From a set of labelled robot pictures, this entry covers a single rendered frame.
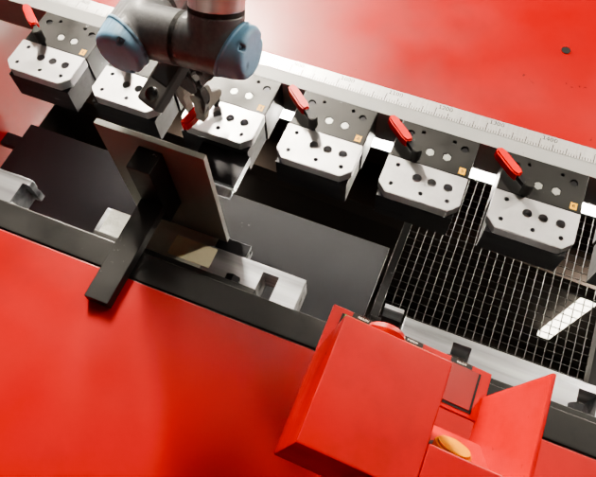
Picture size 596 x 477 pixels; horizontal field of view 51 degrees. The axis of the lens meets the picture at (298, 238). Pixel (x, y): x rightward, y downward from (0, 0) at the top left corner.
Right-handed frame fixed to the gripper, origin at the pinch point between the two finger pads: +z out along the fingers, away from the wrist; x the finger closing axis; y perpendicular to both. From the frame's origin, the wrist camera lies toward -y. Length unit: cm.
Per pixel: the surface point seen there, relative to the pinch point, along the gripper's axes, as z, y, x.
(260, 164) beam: 339, 150, 152
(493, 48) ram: 3, 51, -34
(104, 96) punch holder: 2.4, -6.6, 19.0
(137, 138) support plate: -20.8, -17.5, -10.4
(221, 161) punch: 6.0, -2.0, -7.6
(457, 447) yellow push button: -31, -27, -69
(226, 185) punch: 6.3, -5.4, -11.9
